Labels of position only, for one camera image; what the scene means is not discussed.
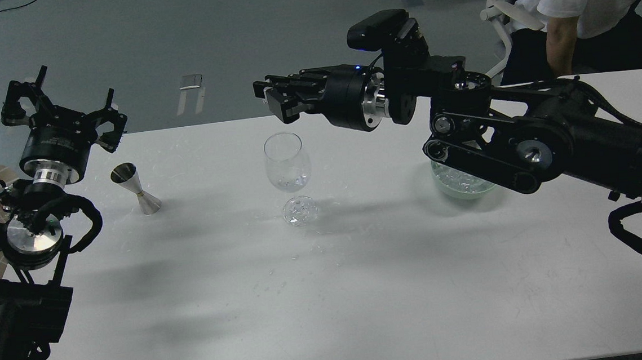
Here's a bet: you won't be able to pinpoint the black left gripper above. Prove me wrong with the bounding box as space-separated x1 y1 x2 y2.
1 65 127 185

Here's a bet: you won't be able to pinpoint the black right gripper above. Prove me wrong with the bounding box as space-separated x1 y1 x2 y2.
253 65 389 132

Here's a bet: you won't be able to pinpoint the steel cocktail jigger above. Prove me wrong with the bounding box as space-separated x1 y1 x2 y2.
110 162 162 215

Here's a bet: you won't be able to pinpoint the clear ice cubes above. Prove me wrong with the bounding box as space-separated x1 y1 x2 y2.
436 164 491 194

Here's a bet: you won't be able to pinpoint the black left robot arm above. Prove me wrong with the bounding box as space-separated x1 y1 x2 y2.
0 66 127 360

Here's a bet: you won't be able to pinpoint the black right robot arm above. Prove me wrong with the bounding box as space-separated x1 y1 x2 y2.
253 9 642 255

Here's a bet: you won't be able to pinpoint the clear wine glass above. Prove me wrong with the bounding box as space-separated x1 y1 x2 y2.
263 132 318 226

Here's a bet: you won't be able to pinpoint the green bowl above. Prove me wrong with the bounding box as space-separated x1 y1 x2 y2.
430 161 498 200

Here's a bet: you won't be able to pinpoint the seated person white shirt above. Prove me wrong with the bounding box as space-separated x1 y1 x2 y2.
502 0 642 85

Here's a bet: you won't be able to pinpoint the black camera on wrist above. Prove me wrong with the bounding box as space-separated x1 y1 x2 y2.
346 9 410 52

